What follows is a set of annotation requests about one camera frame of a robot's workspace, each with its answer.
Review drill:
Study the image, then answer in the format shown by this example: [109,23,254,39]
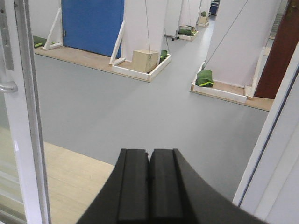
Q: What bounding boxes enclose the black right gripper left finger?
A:
[78,149,149,224]

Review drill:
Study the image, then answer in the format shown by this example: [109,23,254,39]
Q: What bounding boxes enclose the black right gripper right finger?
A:
[149,149,263,224]

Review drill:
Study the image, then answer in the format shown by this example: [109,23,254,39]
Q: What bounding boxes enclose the white framed sliding glass door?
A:
[0,0,51,224]

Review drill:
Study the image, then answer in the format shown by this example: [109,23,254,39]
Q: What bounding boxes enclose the grey door handle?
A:
[0,71,18,93]

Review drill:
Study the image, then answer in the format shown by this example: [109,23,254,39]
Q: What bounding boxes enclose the blue door panel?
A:
[61,0,124,56]

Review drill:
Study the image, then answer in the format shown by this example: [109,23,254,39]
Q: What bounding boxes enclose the green sandbag in tray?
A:
[195,70,214,87]

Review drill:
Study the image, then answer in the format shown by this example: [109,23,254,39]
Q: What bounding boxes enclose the white wooden tray base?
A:
[111,53,171,83]

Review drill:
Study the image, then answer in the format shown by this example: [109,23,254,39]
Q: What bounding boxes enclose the wooden box in tray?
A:
[131,49,159,73]

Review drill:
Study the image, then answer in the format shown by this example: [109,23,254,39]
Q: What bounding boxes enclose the white door frame post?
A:
[233,49,299,224]

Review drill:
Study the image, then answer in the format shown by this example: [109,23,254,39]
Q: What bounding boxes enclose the white partition wall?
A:
[206,0,281,87]

